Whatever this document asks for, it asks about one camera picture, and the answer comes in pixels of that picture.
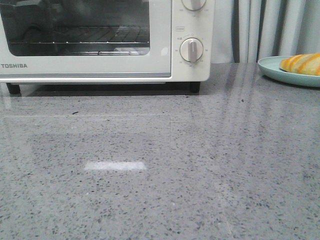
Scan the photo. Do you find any glass oven door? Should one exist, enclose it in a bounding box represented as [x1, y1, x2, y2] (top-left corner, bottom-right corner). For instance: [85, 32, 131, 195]
[0, 0, 172, 78]

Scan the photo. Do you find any striped croissant bread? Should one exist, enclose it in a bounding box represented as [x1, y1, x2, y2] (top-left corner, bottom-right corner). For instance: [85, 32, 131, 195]
[279, 52, 320, 76]

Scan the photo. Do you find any lower white oven knob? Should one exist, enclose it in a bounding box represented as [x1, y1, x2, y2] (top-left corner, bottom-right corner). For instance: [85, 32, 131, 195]
[180, 38, 204, 63]

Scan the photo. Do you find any white oven knob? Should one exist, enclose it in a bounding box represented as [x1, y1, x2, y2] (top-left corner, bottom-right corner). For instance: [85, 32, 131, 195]
[180, 38, 204, 63]
[181, 0, 206, 11]

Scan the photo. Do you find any upper white oven knob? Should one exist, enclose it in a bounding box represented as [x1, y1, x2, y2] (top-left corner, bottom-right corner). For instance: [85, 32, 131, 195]
[181, 0, 206, 11]

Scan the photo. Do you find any white Toshiba toaster oven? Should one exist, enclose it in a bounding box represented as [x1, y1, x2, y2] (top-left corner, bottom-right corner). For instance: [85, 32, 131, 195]
[0, 0, 215, 94]

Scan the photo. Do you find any grey white curtain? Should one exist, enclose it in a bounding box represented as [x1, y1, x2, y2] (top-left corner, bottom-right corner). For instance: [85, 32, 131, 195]
[231, 0, 320, 64]

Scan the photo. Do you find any teal round plate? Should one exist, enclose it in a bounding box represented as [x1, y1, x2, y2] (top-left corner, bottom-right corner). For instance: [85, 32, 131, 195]
[257, 56, 320, 88]

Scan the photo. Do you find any metal wire oven rack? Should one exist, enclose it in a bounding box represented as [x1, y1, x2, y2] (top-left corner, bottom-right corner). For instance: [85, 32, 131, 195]
[7, 26, 150, 57]

